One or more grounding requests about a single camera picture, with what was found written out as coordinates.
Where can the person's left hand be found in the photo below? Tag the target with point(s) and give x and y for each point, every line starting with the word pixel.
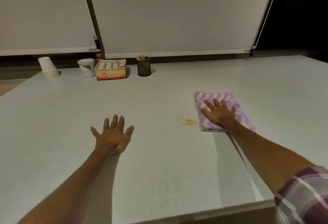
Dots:
pixel 112 140

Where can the person's right hand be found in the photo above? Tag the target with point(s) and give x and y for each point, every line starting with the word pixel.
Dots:
pixel 220 116

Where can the purple white chevron cloth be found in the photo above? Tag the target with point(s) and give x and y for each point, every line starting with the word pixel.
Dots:
pixel 205 95

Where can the orange liquid spill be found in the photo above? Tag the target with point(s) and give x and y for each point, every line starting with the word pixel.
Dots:
pixel 190 122

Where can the person's left forearm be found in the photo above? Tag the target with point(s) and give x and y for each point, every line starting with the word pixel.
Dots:
pixel 71 188

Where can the person's right forearm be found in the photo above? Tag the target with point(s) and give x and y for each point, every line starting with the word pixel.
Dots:
pixel 264 154

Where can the orange cardboard tea box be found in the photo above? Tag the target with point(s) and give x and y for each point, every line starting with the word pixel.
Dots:
pixel 112 74

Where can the row of white tea sachets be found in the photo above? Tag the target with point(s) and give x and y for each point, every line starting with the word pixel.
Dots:
pixel 109 64

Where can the white plastic jar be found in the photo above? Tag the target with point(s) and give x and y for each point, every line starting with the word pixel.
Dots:
pixel 87 69

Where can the black mesh holder cup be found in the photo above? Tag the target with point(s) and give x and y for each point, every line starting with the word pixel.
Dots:
pixel 143 69

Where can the bundle of wooden sticks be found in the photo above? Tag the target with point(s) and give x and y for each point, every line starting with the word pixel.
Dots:
pixel 141 58

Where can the stack of white paper cups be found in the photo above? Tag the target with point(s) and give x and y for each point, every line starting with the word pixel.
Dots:
pixel 46 66

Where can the wide grey roller blind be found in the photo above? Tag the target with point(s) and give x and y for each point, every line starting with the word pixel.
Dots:
pixel 179 14

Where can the plaid right shirt sleeve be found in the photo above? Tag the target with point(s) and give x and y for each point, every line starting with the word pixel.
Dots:
pixel 305 198

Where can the dark window sill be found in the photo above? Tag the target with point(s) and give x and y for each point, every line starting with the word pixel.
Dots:
pixel 20 65

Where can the dark window pane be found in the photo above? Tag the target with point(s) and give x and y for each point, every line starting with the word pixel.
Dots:
pixel 299 11

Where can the narrow grey roller blind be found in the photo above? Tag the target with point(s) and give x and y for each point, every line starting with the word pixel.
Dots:
pixel 43 14

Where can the dark window frame post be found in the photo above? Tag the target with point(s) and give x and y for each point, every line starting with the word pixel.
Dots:
pixel 91 9

